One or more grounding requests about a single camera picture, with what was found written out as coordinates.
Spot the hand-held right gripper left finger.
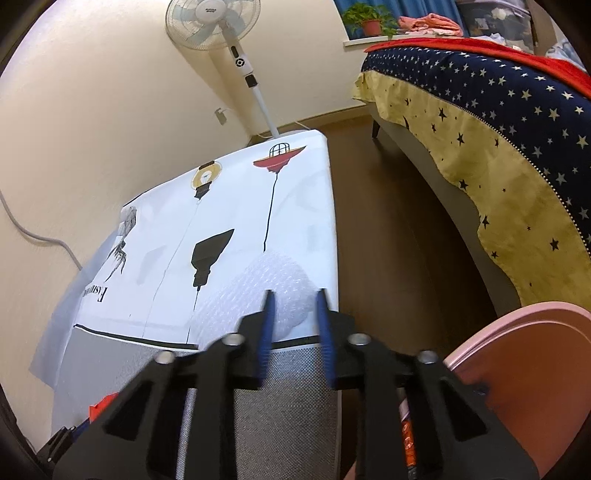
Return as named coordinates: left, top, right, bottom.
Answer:
left=53, top=290, right=278, bottom=480

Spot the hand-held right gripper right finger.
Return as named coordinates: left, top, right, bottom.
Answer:
left=315, top=288, right=541, bottom=480

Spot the white bubble wrap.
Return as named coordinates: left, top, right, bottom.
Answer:
left=189, top=254, right=319, bottom=349

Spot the pink plastic bin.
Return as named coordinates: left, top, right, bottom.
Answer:
left=441, top=301, right=591, bottom=478

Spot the orange wrapper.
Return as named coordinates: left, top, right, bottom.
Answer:
left=398, top=390, right=419, bottom=472

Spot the white printed cloth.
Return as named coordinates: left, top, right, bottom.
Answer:
left=30, top=130, right=340, bottom=393

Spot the red plastic bag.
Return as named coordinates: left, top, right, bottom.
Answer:
left=90, top=394, right=116, bottom=423

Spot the black object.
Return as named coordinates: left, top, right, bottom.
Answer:
left=34, top=422, right=88, bottom=467

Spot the bed with star blanket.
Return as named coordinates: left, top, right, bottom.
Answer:
left=353, top=71, right=591, bottom=310

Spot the white standing fan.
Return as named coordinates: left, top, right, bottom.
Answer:
left=165, top=0, right=282, bottom=139

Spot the navy star blanket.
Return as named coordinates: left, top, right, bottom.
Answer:
left=361, top=46, right=591, bottom=259

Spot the white window sill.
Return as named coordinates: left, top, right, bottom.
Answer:
left=343, top=32, right=416, bottom=47

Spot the green potted plant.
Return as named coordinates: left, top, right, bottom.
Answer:
left=342, top=2, right=399, bottom=40

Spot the red blanket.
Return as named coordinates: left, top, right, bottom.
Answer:
left=365, top=37, right=591, bottom=100

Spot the pink folded cloth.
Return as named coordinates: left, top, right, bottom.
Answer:
left=398, top=14, right=462, bottom=37

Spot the blue curtain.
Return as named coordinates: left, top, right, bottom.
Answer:
left=333, top=0, right=458, bottom=21

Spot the clear plastic storage box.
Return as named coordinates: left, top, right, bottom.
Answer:
left=455, top=0, right=539, bottom=51

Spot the grey bed frame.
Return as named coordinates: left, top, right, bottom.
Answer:
left=369, top=108, right=529, bottom=319

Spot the white fan cable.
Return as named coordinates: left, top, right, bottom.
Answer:
left=252, top=120, right=324, bottom=138

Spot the grey wall cable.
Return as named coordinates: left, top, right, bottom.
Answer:
left=0, top=187, right=84, bottom=273

